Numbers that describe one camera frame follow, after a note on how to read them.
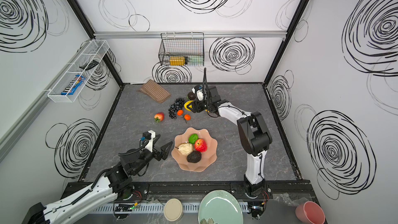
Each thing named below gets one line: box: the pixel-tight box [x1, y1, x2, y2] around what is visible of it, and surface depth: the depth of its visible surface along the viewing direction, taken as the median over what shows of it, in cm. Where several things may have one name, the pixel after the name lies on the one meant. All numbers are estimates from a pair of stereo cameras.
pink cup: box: [295, 201, 326, 224], surface depth 62 cm
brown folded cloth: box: [137, 79, 172, 104], surface depth 117 cm
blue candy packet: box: [60, 74, 86, 96], surface depth 72 cm
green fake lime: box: [188, 133, 199, 145], surface depth 87 cm
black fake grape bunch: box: [168, 97, 186, 120], surface depth 104 cm
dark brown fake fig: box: [187, 91, 196, 101], surface depth 111 cm
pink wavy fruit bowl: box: [171, 127, 219, 173], surface depth 84 cm
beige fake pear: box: [175, 142, 194, 156], surface depth 82 cm
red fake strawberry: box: [153, 112, 165, 123], surface depth 98 cm
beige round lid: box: [163, 198, 183, 222], surface depth 65 cm
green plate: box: [197, 189, 244, 224], surface depth 69 cm
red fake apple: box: [194, 138, 208, 153], surface depth 84 cm
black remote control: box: [78, 59, 100, 71], surface depth 82 cm
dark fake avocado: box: [186, 150, 202, 164], surface depth 82 cm
